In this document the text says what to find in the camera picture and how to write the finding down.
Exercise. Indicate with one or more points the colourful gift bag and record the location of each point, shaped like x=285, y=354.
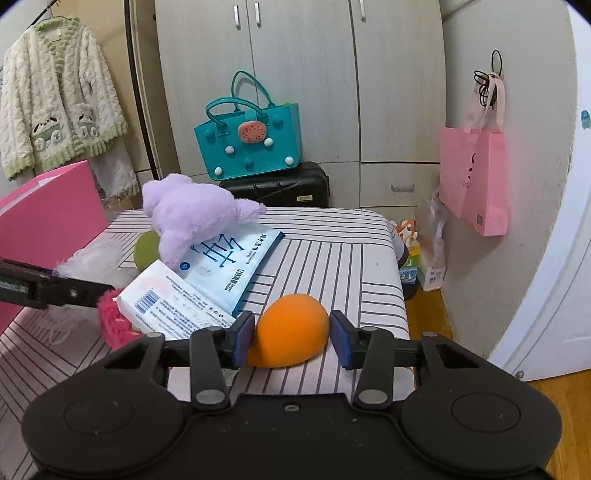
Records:
x=411, y=263

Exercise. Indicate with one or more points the clear plastic bag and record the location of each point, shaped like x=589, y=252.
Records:
x=434, y=272

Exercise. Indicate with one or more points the pink storage box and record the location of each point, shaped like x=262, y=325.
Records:
x=46, y=217

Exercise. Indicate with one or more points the black pole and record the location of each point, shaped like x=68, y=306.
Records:
x=137, y=92

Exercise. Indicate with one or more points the white door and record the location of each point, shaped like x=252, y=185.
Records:
x=554, y=230

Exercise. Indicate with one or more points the blue round sticker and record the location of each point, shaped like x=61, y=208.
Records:
x=585, y=123

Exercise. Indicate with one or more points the beige wardrobe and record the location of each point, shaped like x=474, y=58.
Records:
x=323, y=69

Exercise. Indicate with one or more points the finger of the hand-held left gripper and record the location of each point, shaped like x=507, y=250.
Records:
x=74, y=291

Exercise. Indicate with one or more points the teal felt tote bag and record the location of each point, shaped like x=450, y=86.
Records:
x=258, y=152

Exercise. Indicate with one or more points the orange egg-shaped sponge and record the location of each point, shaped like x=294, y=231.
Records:
x=291, y=327

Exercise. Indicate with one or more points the white green fleece pajama top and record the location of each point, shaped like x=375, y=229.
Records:
x=55, y=92

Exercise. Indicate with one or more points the striped cloth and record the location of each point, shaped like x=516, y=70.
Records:
x=323, y=258

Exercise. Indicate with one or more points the blue white wet wipes pack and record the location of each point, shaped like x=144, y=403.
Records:
x=240, y=267

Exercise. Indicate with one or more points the white fleece pajama pants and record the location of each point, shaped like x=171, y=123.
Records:
x=115, y=170

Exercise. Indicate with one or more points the purple plush toy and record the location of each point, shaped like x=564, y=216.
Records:
x=194, y=207

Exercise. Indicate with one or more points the pink paper bag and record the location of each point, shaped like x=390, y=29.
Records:
x=475, y=175

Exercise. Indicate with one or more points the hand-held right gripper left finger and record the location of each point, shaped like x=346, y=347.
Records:
x=244, y=339

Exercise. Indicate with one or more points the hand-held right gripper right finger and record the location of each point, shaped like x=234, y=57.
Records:
x=342, y=341

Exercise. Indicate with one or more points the white crumpled plastic bag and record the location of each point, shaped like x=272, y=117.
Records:
x=97, y=263

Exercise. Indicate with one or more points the black suitcase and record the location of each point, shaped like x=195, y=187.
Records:
x=295, y=184

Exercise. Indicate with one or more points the green ball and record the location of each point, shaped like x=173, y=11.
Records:
x=147, y=251

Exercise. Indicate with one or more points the white tissue pack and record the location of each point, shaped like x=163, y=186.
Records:
x=166, y=300

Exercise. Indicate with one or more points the red fuzzy toy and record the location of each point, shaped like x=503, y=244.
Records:
x=115, y=323

